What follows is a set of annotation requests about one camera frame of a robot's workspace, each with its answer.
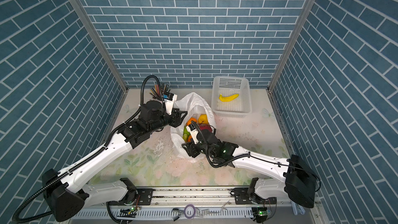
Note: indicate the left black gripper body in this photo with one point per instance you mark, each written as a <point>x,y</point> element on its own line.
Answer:
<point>174,121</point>

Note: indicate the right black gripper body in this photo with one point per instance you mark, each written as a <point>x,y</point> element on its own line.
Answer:
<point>195,149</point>

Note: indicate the orange fruit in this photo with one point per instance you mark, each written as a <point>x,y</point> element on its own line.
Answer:
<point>191,120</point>

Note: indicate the pink dragon fruit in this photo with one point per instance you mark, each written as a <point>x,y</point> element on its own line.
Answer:
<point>207,127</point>

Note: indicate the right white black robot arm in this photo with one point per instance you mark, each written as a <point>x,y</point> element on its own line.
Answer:
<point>296,179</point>

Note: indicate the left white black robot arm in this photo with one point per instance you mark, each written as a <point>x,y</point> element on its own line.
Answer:
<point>67,191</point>

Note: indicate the green fruit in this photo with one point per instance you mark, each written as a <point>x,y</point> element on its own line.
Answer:
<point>186,134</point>

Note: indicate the yellow fruit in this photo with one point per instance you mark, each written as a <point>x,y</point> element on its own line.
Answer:
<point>203,119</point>

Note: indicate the coloured pencils bundle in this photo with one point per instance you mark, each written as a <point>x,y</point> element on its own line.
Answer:
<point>160,92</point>

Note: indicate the purple tape roll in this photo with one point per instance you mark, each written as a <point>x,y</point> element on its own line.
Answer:
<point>189,211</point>

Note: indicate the yellow banana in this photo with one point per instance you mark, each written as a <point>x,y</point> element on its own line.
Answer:
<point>228,98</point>

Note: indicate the white plastic basket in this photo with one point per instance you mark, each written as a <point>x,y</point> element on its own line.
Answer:
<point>241,106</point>

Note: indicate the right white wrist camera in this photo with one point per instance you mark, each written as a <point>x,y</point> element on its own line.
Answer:
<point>194,129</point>

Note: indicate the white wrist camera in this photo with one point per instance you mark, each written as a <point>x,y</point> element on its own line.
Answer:
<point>169,100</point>
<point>194,129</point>

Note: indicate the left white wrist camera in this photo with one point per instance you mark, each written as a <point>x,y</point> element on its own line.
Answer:
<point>169,100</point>

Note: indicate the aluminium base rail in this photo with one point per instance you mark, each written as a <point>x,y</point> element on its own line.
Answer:
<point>168,203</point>

